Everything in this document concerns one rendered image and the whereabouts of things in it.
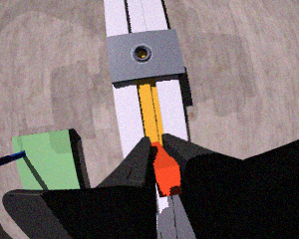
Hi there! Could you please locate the dark blue pin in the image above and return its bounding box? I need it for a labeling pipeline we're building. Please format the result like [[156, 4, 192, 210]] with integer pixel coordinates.
[[0, 151, 26, 166]]

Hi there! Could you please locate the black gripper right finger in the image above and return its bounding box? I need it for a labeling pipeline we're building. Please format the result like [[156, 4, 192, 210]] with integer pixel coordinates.
[[161, 134, 299, 239]]

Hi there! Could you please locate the green tray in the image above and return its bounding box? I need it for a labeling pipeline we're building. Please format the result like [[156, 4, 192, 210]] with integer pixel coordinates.
[[11, 128, 86, 190]]

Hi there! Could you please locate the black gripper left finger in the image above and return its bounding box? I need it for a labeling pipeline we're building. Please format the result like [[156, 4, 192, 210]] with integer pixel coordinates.
[[2, 136, 157, 239]]

